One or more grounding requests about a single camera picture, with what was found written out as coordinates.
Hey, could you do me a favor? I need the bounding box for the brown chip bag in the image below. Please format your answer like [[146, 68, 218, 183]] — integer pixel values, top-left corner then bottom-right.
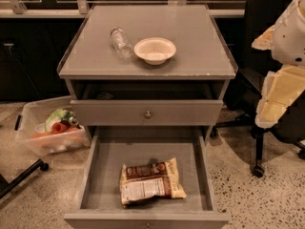
[[119, 157, 187, 206]]

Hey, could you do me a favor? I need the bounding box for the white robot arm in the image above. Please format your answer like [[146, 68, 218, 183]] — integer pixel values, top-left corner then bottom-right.
[[252, 0, 305, 129]]

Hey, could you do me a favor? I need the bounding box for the closed grey top drawer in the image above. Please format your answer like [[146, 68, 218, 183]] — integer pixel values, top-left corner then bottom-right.
[[71, 100, 222, 126]]

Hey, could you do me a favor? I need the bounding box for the round metal drawer knob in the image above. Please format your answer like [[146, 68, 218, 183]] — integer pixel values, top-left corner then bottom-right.
[[145, 111, 153, 119]]

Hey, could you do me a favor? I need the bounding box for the grey drawer cabinet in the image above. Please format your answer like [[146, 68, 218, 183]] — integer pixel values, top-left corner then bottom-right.
[[56, 4, 238, 229]]

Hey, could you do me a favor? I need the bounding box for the green snack bag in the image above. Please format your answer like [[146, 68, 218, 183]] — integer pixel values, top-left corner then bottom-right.
[[45, 109, 77, 132]]

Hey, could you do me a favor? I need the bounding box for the white paper bowl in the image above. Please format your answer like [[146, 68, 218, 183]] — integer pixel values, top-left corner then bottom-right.
[[133, 37, 176, 65]]

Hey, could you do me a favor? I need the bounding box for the clear plastic water bottle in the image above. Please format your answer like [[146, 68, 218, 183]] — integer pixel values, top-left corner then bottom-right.
[[111, 27, 132, 59]]

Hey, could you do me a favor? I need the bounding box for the orange red can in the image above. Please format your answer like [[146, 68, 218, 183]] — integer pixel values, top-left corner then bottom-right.
[[51, 121, 71, 135]]

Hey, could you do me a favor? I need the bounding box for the clear plastic storage bin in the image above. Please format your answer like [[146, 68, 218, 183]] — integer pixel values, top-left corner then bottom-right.
[[15, 95, 91, 156]]

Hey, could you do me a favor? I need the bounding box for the black office chair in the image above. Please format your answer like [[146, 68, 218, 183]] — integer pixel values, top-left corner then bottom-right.
[[222, 0, 305, 177]]

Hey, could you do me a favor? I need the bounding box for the black chair leg with caster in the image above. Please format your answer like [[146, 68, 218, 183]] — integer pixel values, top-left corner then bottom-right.
[[0, 159, 49, 198]]

